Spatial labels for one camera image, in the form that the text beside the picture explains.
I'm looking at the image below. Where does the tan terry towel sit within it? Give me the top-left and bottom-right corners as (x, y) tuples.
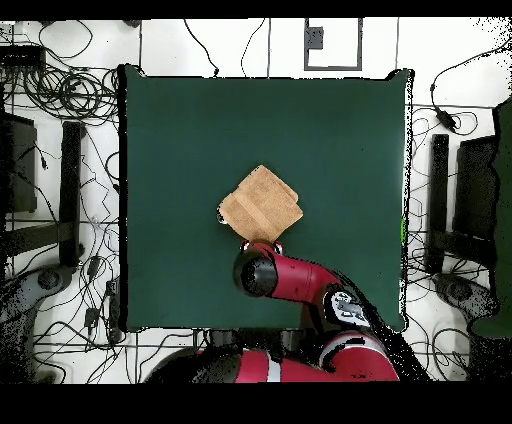
(217, 163), (304, 244)

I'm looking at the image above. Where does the black flat device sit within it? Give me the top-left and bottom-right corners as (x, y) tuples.
(0, 44), (47, 69)

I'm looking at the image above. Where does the dark green table cloth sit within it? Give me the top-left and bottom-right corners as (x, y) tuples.
(118, 63), (415, 333)

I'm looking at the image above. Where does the black stand bar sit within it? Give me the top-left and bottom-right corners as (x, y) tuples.
(58, 120), (86, 268)
(424, 133), (450, 275)

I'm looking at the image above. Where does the grey black tripod base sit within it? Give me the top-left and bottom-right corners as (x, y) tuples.
(433, 273), (501, 321)
(0, 263), (75, 321)

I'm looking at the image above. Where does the grey floor socket box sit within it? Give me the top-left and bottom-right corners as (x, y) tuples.
(304, 26), (324, 51)

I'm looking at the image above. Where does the black equipment box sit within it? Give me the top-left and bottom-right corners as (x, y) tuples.
(0, 111), (38, 215)
(453, 135), (499, 241)

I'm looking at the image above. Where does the dark green hanging cloth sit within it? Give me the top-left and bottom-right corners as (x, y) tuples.
(471, 95), (512, 339)

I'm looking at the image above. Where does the thin black cable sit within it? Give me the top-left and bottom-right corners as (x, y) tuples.
(183, 18), (220, 78)
(240, 17), (267, 78)

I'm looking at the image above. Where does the grey floor hatch frame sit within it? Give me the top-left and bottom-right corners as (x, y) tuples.
(303, 17), (363, 72)

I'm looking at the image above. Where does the black cable with adapter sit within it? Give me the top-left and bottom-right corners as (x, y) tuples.
(429, 41), (512, 134)

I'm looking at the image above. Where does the coiled black cable bundle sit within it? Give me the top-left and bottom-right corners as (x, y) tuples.
(23, 65), (121, 121)

